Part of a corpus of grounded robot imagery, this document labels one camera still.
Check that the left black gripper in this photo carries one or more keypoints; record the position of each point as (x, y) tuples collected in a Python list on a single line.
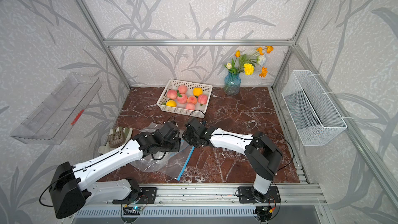
[(178, 145)]

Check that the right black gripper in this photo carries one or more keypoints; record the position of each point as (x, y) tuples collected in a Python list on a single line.
[(184, 135)]

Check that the clear zip-top bag blue zipper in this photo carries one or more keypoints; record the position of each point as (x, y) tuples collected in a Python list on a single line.
[(172, 164)]

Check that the white plastic fruit basket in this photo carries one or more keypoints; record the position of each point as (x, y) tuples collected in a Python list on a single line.
[(180, 108)]

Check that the pink peach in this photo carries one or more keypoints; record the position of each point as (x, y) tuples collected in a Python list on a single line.
[(182, 98), (190, 106), (202, 99), (192, 99), (182, 89), (172, 94)]

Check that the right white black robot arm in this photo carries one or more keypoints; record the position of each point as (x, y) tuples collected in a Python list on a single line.
[(263, 155)]

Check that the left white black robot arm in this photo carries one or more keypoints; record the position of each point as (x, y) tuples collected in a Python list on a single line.
[(73, 187)]

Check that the pink peach bottom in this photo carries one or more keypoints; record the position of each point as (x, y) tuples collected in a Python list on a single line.
[(190, 106)]

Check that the yellow peach left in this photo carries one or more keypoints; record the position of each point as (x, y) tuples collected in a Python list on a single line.
[(171, 103)]

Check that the yellow peach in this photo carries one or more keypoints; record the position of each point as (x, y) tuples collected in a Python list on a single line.
[(197, 91), (171, 103)]

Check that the yellow peach right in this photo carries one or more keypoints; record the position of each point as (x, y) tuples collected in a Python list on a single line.
[(197, 91)]

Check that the pink peach top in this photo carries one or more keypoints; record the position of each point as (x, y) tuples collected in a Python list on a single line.
[(182, 89)]

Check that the small brown woven basket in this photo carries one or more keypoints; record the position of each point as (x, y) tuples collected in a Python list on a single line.
[(119, 136)]

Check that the blue glass vase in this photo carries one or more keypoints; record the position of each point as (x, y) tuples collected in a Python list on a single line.
[(232, 84)]

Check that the orange yellow artificial flowers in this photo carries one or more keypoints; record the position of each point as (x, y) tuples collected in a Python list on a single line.
[(248, 63)]

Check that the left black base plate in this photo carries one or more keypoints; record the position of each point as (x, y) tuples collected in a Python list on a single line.
[(145, 195)]

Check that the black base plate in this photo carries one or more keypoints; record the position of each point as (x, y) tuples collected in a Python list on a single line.
[(145, 195), (249, 195)]

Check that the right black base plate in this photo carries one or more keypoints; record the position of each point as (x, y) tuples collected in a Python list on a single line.
[(249, 195)]

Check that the clear plastic wall shelf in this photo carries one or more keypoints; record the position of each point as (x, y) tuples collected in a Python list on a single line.
[(50, 123)]

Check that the white wire mesh basket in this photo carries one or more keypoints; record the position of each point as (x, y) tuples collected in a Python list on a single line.
[(315, 117)]

